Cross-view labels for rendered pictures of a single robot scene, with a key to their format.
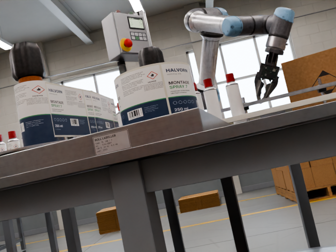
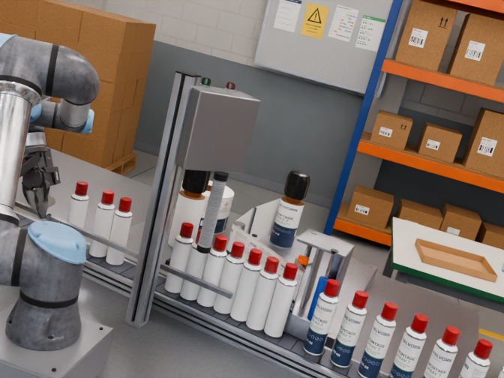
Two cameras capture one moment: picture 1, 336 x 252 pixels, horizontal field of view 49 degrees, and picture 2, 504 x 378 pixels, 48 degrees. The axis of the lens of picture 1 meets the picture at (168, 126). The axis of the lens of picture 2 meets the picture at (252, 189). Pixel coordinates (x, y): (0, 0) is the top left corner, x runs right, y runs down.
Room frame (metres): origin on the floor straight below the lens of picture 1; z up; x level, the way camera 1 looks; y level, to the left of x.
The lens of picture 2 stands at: (2.95, 0.34, 1.65)
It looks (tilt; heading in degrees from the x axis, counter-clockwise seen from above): 16 degrees down; 185
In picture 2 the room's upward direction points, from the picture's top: 14 degrees clockwise
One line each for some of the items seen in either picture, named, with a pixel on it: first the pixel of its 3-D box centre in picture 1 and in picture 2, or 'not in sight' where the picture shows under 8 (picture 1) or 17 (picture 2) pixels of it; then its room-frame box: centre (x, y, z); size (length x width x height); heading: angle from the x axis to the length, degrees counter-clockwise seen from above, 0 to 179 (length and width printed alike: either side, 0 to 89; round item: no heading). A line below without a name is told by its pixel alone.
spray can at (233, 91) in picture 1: (234, 99); (77, 214); (1.41, -0.28, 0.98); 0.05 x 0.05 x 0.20
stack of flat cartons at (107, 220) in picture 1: (121, 216); not in sight; (5.70, 0.98, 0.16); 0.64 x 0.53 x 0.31; 90
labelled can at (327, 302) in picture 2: not in sight; (322, 317); (1.60, 0.49, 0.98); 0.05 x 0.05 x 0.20
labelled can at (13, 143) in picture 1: (15, 153); (408, 353); (1.66, 0.71, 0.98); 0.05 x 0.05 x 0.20
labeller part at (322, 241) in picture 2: not in sight; (325, 242); (1.49, 0.45, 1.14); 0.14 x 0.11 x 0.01; 76
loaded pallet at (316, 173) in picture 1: (307, 160); not in sight; (5.10, -1.78, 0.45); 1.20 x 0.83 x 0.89; 177
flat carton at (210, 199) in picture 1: (199, 200); not in sight; (6.09, -0.26, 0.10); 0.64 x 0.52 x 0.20; 82
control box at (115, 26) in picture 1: (126, 37); (213, 128); (1.59, 0.10, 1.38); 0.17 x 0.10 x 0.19; 131
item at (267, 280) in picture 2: not in sight; (263, 293); (1.57, 0.32, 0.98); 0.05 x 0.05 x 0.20
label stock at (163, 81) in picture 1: (157, 101); (203, 205); (0.93, 0.01, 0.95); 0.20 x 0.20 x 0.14
